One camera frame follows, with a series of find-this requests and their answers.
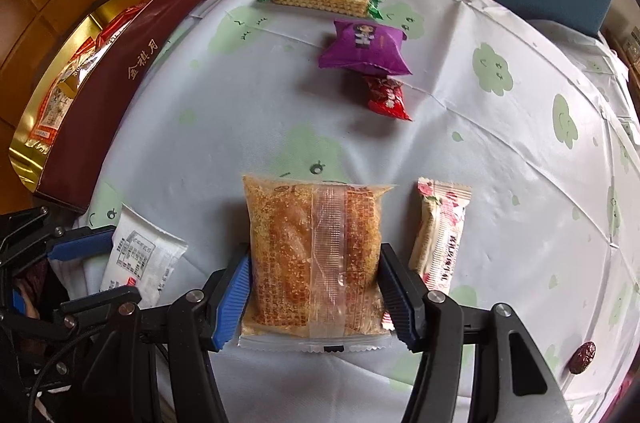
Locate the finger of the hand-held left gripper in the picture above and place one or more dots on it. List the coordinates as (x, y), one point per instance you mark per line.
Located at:
(80, 245)
(85, 305)

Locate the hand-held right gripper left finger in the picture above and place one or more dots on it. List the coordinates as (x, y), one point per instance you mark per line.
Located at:
(232, 303)

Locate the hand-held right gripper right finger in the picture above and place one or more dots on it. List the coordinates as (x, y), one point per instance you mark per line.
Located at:
(395, 298)

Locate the white printed snack packet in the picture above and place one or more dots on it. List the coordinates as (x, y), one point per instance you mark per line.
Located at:
(140, 248)

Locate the floral snack packet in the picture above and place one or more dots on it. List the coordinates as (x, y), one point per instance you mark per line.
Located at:
(440, 233)

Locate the clear sesame brittle packet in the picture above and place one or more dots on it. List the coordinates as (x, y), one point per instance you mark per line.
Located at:
(310, 253)

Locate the maroon tin box gold interior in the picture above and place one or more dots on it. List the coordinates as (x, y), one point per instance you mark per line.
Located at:
(115, 103)

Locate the large red silver snack packet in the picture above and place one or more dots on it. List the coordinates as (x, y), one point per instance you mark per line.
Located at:
(60, 98)

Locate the white tablecloth green clouds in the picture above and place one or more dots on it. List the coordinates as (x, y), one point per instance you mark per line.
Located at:
(500, 203)

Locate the red date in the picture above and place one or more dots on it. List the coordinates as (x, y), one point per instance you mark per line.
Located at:
(582, 358)

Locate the small red snack packet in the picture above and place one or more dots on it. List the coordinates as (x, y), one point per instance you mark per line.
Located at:
(387, 98)

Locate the purple snack packet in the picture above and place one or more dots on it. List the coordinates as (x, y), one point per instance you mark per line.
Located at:
(365, 45)

